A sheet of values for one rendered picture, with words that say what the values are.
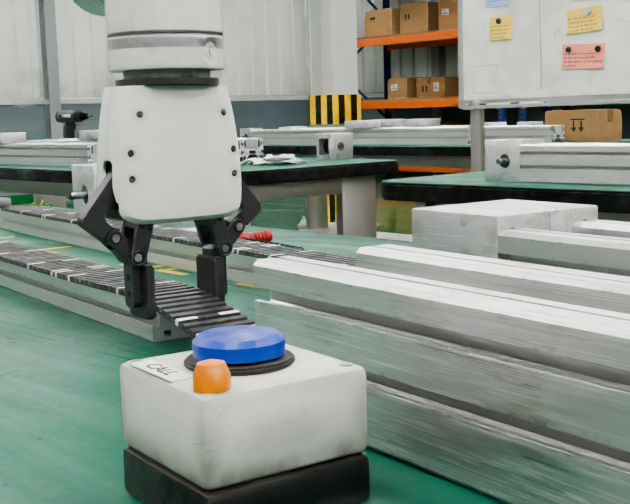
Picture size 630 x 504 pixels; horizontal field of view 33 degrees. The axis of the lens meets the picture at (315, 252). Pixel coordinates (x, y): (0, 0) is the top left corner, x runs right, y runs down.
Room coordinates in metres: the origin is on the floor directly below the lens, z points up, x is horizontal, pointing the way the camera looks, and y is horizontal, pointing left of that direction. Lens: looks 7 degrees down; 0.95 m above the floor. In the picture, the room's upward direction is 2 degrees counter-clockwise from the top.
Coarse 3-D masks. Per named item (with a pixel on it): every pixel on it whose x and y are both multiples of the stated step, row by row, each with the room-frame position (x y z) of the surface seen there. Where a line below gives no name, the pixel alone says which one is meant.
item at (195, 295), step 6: (174, 294) 0.78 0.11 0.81; (180, 294) 0.78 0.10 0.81; (186, 294) 0.78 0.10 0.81; (192, 294) 0.78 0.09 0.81; (198, 294) 0.79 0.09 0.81; (204, 294) 0.78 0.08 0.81; (210, 294) 0.78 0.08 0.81; (156, 300) 0.77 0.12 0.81; (162, 300) 0.76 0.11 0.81; (168, 300) 0.76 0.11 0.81; (174, 300) 0.76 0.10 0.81; (180, 300) 0.77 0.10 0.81; (186, 300) 0.77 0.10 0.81
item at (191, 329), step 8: (208, 320) 0.73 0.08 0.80; (216, 320) 0.73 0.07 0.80; (224, 320) 0.73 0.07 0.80; (232, 320) 0.73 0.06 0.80; (240, 320) 0.74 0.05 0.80; (248, 320) 0.73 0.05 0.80; (184, 328) 0.71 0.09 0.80; (192, 328) 0.71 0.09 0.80; (200, 328) 0.71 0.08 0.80; (208, 328) 0.71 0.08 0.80; (192, 336) 0.70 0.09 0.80
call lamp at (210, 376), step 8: (208, 360) 0.40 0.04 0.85; (216, 360) 0.40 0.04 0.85; (200, 368) 0.40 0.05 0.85; (208, 368) 0.40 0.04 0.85; (216, 368) 0.40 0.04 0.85; (224, 368) 0.40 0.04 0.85; (200, 376) 0.40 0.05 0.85; (208, 376) 0.39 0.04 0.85; (216, 376) 0.39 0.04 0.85; (224, 376) 0.40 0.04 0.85; (200, 384) 0.40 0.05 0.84; (208, 384) 0.39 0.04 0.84; (216, 384) 0.39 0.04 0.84; (224, 384) 0.40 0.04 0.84; (200, 392) 0.40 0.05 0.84; (208, 392) 0.39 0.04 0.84; (216, 392) 0.39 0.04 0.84
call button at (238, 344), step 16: (208, 336) 0.44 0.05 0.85; (224, 336) 0.44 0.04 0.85; (240, 336) 0.43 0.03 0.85; (256, 336) 0.43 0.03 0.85; (272, 336) 0.43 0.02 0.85; (208, 352) 0.43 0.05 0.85; (224, 352) 0.42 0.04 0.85; (240, 352) 0.42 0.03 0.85; (256, 352) 0.42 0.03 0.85; (272, 352) 0.43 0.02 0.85
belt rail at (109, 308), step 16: (0, 272) 1.08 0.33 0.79; (16, 272) 1.02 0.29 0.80; (32, 272) 0.98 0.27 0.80; (16, 288) 1.02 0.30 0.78; (32, 288) 0.99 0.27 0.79; (48, 288) 0.97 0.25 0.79; (64, 288) 0.92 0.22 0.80; (80, 288) 0.88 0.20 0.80; (64, 304) 0.92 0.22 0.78; (80, 304) 0.89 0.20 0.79; (96, 304) 0.87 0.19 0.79; (112, 304) 0.83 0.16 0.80; (96, 320) 0.86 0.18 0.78; (112, 320) 0.83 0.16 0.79; (128, 320) 0.81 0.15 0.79; (144, 320) 0.80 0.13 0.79; (160, 320) 0.77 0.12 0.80; (144, 336) 0.78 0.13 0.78; (160, 336) 0.77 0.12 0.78; (176, 336) 0.78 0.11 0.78
